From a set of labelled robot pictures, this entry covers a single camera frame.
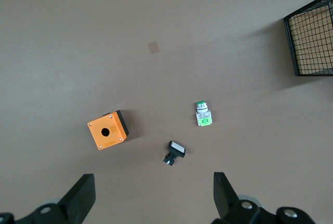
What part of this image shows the green push button switch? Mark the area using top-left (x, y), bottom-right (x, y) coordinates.
top-left (195, 100), bottom-right (213, 127)

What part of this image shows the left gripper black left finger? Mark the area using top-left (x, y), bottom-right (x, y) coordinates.
top-left (0, 173), bottom-right (96, 224)

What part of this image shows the orange button enclosure box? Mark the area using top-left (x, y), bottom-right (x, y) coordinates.
top-left (87, 110), bottom-right (130, 151)

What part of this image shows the wooden basket base board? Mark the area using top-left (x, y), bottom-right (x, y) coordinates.
top-left (288, 0), bottom-right (333, 75)

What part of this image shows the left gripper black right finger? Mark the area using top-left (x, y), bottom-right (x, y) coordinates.
top-left (212, 172), bottom-right (317, 224)

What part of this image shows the white rectangular push button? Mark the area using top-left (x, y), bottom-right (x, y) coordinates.
top-left (160, 140), bottom-right (187, 167)

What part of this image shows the black wire mesh basket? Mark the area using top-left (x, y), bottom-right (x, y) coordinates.
top-left (283, 0), bottom-right (333, 77)

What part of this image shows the tan tape patch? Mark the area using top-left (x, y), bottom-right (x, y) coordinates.
top-left (147, 41), bottom-right (160, 54)

